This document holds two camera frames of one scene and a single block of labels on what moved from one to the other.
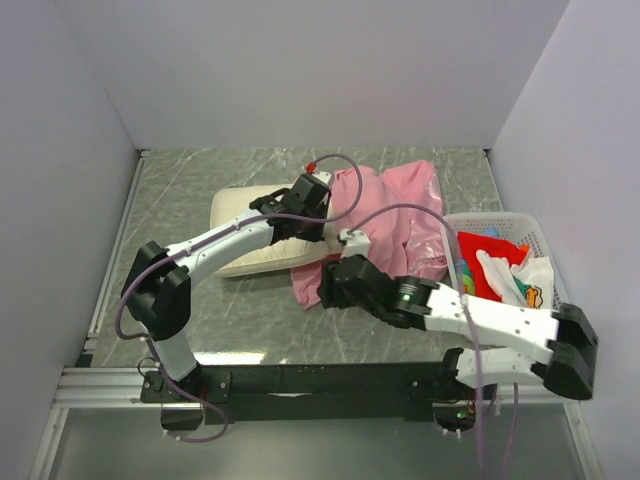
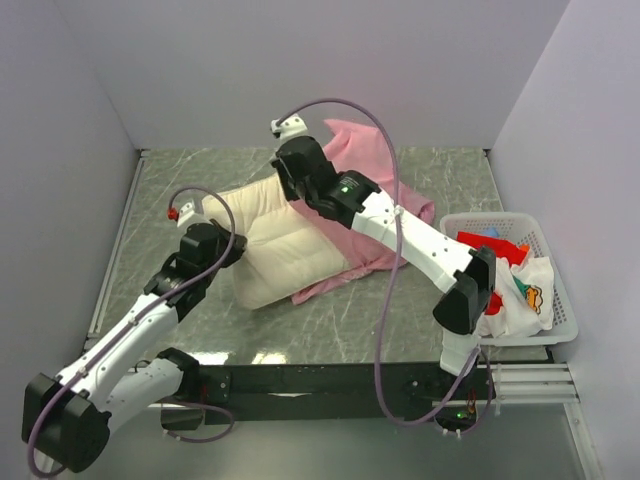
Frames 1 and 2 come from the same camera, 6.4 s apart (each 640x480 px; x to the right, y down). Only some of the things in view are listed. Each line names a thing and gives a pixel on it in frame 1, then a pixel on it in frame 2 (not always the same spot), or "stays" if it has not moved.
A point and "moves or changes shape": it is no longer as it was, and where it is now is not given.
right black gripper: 330,290 to 282,173
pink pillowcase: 399,209 moves or changes shape
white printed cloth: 528,283 stays
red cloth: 468,245 stays
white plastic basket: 508,224 stays
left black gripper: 314,236 to 237,251
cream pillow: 230,203 moves or changes shape
